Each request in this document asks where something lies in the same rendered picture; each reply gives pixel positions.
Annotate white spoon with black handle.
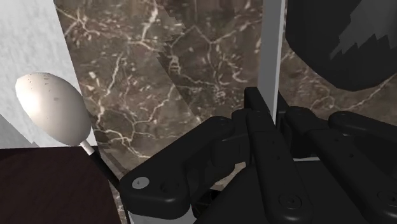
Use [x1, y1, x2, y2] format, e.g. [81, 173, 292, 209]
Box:
[15, 72, 122, 188]

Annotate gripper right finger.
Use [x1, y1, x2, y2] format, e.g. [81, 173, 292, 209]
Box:
[280, 106, 397, 224]

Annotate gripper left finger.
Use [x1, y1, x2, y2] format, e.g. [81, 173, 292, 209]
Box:
[118, 87, 314, 224]

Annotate black round container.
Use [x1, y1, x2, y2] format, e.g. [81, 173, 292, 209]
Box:
[284, 0, 397, 92]

